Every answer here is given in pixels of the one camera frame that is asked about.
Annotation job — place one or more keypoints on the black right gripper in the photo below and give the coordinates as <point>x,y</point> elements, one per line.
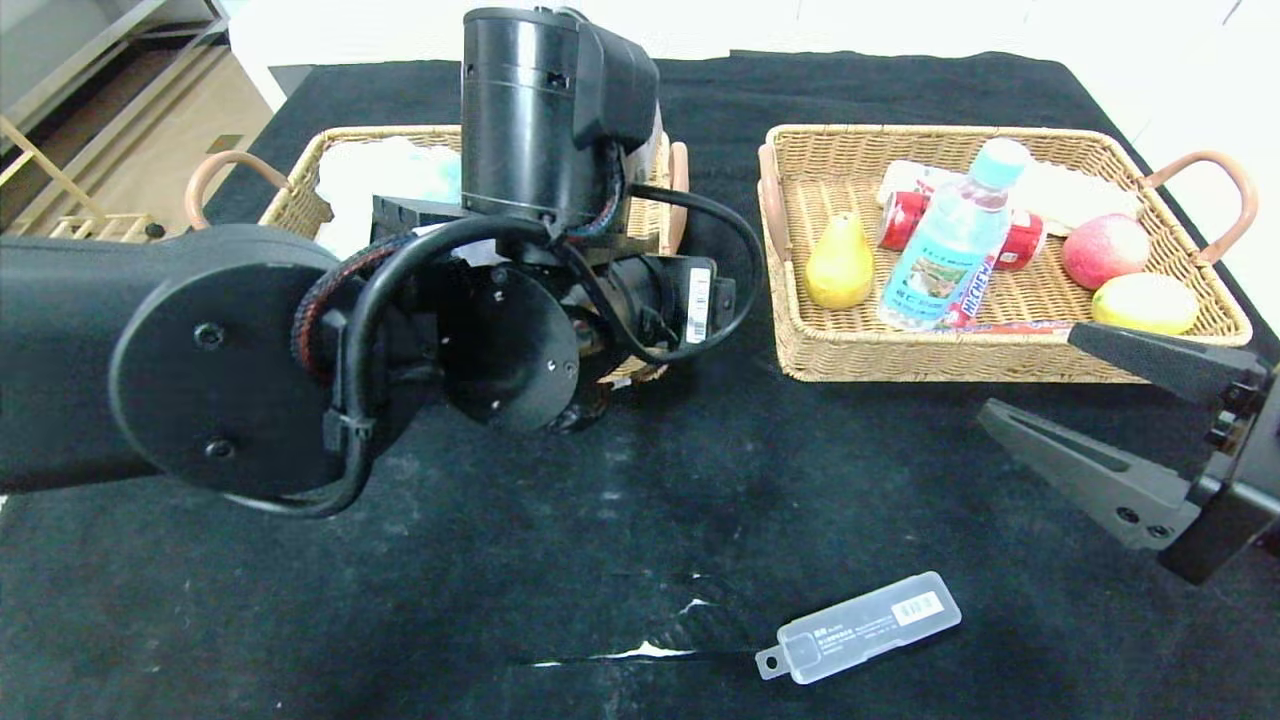
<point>1238,510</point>

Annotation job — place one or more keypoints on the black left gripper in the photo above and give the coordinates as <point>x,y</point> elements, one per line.
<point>699,304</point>

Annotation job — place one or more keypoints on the yellow pear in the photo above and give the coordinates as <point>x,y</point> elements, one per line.
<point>840,270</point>

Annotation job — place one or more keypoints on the clear water bottle blue cap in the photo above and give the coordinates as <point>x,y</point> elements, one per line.
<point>945,250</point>

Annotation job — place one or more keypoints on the light blue bath loofah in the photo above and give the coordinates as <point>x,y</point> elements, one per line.
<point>400,175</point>

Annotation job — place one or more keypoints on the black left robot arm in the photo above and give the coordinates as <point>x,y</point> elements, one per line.
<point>200,360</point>

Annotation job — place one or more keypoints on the wicker basket with food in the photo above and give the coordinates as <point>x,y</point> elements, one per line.
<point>850,340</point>

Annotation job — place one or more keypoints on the wicker basket with household items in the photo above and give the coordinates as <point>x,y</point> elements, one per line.
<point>300,205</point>

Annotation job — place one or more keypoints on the yellow lemon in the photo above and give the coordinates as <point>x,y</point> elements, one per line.
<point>1143,304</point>

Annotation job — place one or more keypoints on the thin orange sausage stick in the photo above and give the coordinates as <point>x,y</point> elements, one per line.
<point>1020,327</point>

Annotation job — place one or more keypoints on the red apple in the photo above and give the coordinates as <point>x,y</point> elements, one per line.
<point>1105,250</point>

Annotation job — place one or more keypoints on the red sausage stick pack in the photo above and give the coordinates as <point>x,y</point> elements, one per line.
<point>982,285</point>

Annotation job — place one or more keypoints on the red cola can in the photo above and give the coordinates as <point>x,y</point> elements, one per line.
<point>900,220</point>

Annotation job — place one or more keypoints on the beige bread loaf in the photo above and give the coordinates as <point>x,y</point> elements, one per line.
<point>1080,195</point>

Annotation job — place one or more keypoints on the white snack packet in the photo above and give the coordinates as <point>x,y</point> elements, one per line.
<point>905,178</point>

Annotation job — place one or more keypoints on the clear plastic case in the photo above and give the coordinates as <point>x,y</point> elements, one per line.
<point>860,625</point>

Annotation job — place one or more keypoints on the white cabinet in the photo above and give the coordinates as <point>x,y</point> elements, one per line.
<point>900,25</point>

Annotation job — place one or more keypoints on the yellow wooden rack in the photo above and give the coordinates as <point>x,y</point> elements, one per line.
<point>100,225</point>

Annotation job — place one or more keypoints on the grey low shelf unit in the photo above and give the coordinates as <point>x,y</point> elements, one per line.
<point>60,40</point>

